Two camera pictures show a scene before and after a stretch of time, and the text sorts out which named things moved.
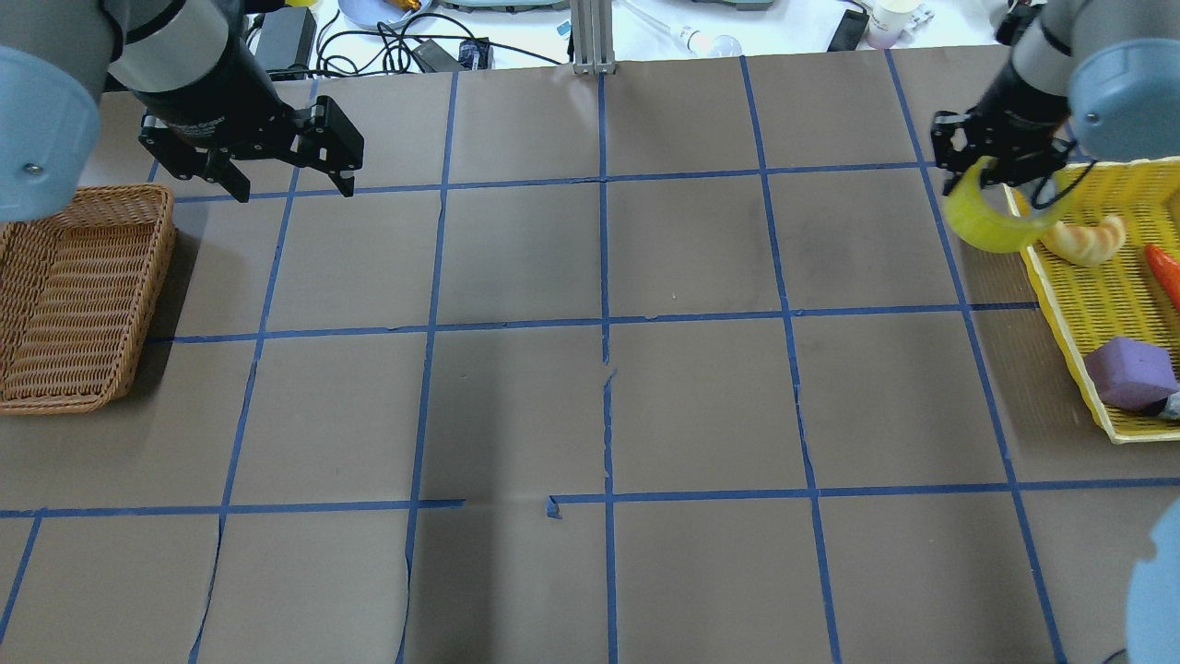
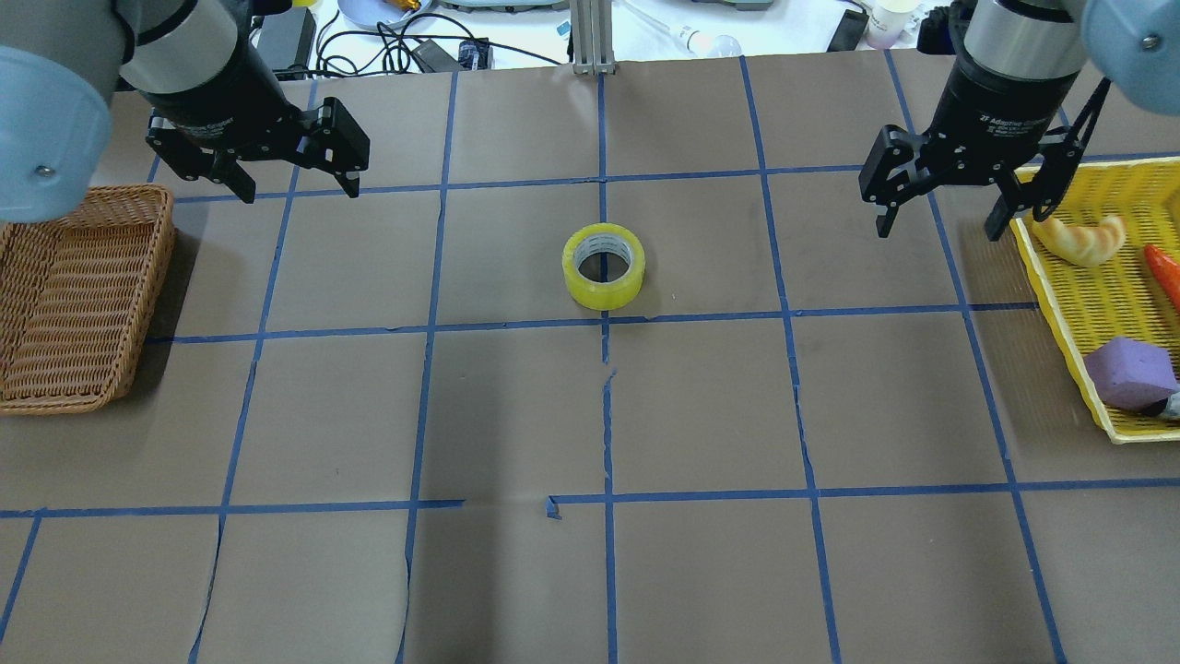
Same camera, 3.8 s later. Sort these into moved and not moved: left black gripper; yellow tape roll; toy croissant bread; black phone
Moved: yellow tape roll
Not moved: toy croissant bread; left black gripper; black phone
